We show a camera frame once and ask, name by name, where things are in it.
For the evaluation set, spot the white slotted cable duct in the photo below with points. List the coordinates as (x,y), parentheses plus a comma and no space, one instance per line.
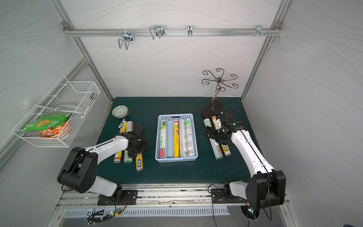
(194,211)

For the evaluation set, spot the orange snack bag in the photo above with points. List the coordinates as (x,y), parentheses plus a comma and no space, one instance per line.
(60,132)

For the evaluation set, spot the aluminium top rail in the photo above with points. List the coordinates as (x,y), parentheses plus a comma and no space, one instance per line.
(169,32)

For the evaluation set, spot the dark green table mat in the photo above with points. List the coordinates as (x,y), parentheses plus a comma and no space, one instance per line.
(144,111)

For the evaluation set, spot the metal hook right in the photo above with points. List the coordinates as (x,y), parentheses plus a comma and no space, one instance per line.
(259,31)

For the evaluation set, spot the bronze jewelry tree stand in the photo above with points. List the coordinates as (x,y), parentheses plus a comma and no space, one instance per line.
(214,108)

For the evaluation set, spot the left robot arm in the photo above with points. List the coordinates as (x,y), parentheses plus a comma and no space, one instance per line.
(79,171)

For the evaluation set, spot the double metal hook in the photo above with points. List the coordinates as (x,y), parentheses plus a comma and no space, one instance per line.
(156,31)
(125,40)

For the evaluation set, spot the double metal hook middle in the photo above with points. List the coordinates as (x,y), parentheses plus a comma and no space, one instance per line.
(156,31)

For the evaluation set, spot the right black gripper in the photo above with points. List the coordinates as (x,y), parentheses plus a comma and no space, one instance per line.
(211,133)

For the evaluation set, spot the aluminium front rail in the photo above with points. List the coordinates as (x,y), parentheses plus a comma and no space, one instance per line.
(150,195)

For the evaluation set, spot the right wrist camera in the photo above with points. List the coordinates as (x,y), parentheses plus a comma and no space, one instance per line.
(217,123)

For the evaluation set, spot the white wire wall basket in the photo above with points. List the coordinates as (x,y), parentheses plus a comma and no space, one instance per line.
(69,97)

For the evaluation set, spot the aluminium rail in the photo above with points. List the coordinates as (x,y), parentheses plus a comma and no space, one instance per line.
(169,32)
(150,195)

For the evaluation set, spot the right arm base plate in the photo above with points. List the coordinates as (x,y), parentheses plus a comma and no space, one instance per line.
(218,196)

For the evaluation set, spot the single metal hook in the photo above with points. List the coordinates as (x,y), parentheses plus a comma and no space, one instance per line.
(189,30)

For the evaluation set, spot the white green wrap roll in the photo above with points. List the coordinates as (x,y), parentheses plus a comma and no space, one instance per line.
(129,128)
(163,140)

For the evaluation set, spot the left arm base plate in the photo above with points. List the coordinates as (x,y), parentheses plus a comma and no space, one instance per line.
(122,197)

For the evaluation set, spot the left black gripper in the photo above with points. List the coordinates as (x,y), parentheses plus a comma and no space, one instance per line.
(140,146)

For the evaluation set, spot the yellow wrap roll long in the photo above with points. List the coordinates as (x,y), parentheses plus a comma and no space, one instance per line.
(139,162)

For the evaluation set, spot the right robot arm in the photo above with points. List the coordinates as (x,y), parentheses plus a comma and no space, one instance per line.
(266,187)

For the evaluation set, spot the clear wrap roll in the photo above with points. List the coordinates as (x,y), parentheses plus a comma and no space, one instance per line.
(214,144)

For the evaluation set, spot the double metal hook left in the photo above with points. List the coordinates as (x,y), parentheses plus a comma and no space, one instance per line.
(125,40)

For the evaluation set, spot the green snack bag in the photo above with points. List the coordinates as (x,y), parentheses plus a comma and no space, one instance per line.
(47,122)

